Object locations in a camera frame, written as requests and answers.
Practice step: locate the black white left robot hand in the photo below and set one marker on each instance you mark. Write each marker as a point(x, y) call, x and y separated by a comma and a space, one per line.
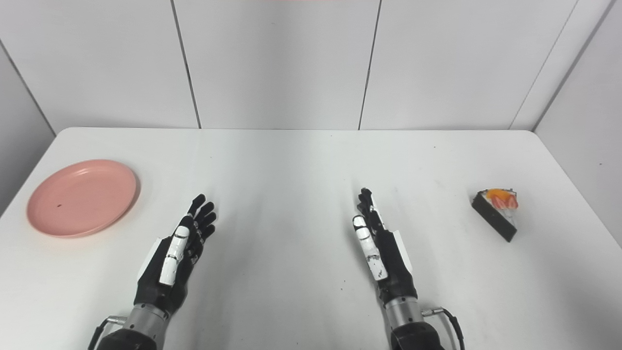
point(160, 287)

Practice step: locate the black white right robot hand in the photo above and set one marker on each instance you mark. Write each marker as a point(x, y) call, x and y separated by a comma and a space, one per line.
point(396, 277)

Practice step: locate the cake slice with fruit topping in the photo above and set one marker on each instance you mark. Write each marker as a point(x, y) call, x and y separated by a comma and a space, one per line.
point(493, 216)

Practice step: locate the pink round plate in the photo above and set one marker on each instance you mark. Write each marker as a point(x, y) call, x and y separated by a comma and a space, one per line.
point(80, 199)

